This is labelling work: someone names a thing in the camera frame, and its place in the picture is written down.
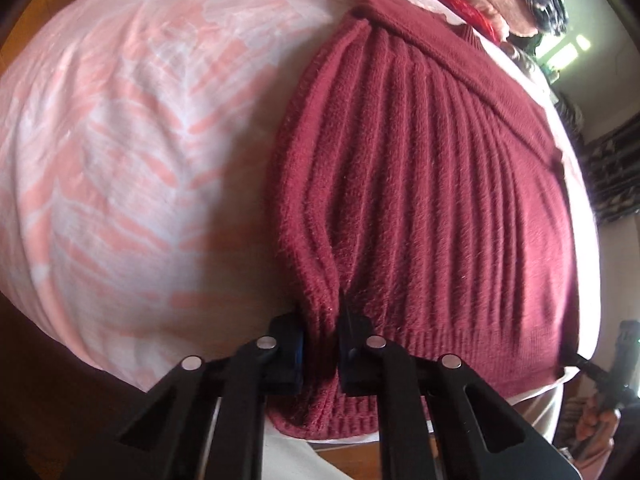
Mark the dark red knit sweater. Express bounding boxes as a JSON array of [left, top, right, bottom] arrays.
[[267, 0, 578, 440]]

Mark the person's right hand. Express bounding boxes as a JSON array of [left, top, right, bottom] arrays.
[[576, 393, 620, 460]]

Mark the person's beige trouser leg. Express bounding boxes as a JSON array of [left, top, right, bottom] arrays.
[[262, 419, 350, 480]]

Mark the dark patterned curtain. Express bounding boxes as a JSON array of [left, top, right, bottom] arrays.
[[554, 92, 640, 226]]

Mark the pink floral bedspread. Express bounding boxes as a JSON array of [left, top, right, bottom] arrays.
[[1, 0, 601, 389]]

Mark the red shiny bag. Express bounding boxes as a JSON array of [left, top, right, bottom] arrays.
[[438, 0, 509, 44]]

